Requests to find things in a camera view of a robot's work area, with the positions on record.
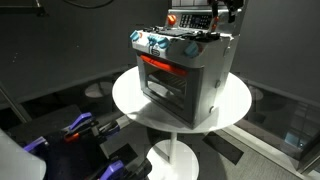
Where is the round red stove knob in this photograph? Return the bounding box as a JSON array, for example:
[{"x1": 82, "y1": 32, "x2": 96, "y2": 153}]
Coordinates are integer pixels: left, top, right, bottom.
[{"x1": 166, "y1": 14, "x2": 178, "y2": 27}]

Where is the black hanging cable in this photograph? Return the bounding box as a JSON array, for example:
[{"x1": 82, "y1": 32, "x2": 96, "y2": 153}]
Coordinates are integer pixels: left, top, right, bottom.
[{"x1": 62, "y1": 0, "x2": 115, "y2": 10}]

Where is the black cooktop grate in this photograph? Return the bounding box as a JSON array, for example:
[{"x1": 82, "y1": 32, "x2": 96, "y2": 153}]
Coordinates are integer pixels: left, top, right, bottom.
[{"x1": 143, "y1": 25, "x2": 221, "y2": 43}]

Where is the purple handled spring clamp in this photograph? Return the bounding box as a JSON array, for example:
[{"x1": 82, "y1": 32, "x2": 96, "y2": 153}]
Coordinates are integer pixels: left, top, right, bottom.
[
  {"x1": 22, "y1": 136, "x2": 48, "y2": 154},
  {"x1": 63, "y1": 112, "x2": 122, "y2": 143},
  {"x1": 99, "y1": 158, "x2": 153, "y2": 180}
]

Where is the red oven door handle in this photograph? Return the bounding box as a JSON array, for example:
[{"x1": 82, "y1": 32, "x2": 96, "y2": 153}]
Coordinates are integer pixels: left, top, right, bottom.
[{"x1": 139, "y1": 54, "x2": 189, "y2": 78}]

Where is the black floor mat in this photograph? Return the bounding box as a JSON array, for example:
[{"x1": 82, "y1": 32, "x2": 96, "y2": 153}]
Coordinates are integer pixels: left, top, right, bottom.
[{"x1": 201, "y1": 131, "x2": 245, "y2": 166}]

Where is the round white pedestal table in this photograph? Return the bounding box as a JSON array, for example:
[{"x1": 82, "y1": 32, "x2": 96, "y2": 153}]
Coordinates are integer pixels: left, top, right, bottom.
[{"x1": 111, "y1": 65, "x2": 253, "y2": 180}]

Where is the black stove keypad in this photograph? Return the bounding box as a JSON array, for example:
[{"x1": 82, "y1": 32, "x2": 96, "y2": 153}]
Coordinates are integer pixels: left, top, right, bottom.
[{"x1": 179, "y1": 13, "x2": 213, "y2": 30}]

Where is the grey toy stove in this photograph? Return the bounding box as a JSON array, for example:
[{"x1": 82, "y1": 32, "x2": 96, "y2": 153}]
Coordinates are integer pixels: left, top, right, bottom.
[{"x1": 129, "y1": 0, "x2": 249, "y2": 130}]

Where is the dark horizontal bar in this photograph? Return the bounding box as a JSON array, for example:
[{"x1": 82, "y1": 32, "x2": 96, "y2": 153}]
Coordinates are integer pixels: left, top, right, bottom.
[{"x1": 0, "y1": 4, "x2": 48, "y2": 18}]

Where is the round grey floor disc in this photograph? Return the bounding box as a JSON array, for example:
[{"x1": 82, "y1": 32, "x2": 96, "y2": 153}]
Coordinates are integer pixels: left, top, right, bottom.
[{"x1": 84, "y1": 81, "x2": 115, "y2": 100}]

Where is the blue stove knob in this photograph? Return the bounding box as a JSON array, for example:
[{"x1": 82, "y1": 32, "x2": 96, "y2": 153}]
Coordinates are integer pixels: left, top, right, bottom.
[
  {"x1": 147, "y1": 35, "x2": 158, "y2": 47},
  {"x1": 129, "y1": 30, "x2": 141, "y2": 42},
  {"x1": 157, "y1": 36, "x2": 170, "y2": 50},
  {"x1": 184, "y1": 41, "x2": 200, "y2": 59}
]

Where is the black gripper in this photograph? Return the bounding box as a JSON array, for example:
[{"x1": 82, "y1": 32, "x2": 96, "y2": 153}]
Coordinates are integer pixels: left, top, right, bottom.
[{"x1": 211, "y1": 0, "x2": 246, "y2": 24}]

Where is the dark diagonal stand pole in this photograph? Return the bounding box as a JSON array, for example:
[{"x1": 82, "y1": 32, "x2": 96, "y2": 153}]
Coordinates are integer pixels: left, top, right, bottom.
[{"x1": 0, "y1": 83, "x2": 33, "y2": 124}]

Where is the white rounded object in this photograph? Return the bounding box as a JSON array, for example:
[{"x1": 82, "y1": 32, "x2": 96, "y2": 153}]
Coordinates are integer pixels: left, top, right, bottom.
[{"x1": 0, "y1": 129, "x2": 47, "y2": 180}]

